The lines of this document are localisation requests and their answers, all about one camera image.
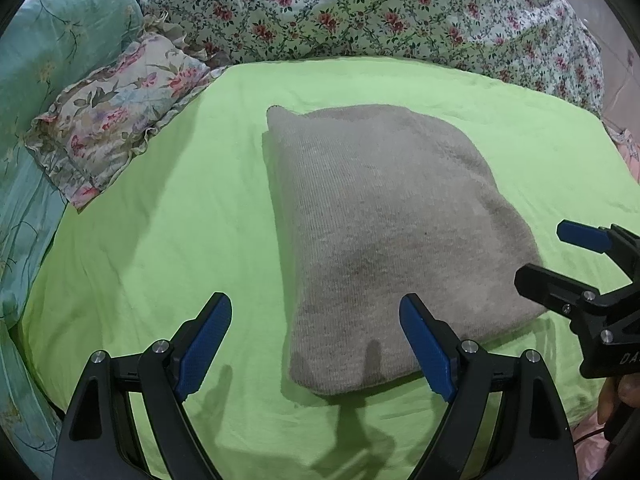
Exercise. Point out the floral ruffled pillow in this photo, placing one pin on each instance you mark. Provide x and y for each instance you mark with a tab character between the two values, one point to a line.
120	115

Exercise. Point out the person's right hand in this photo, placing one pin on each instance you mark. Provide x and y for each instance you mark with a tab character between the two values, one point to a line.
612	397

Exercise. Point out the green bed sheet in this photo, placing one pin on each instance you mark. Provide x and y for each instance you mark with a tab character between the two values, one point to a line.
175	240

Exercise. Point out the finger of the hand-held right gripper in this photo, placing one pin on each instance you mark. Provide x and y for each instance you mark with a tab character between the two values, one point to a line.
582	236
545	285

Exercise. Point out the grey knit sweater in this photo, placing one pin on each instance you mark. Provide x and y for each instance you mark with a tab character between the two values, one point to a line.
390	240

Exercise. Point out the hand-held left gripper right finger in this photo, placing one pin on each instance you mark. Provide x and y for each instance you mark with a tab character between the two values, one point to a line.
425	345

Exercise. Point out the pink cloth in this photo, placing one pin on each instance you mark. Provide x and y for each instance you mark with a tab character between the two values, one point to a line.
625	145

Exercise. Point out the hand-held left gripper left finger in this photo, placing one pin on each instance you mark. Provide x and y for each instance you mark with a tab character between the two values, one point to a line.
207	345

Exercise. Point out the teal floral blanket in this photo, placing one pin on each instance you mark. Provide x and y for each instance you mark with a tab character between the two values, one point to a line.
45	60

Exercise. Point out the rose print quilt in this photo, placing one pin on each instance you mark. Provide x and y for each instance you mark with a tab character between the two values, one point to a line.
375	10

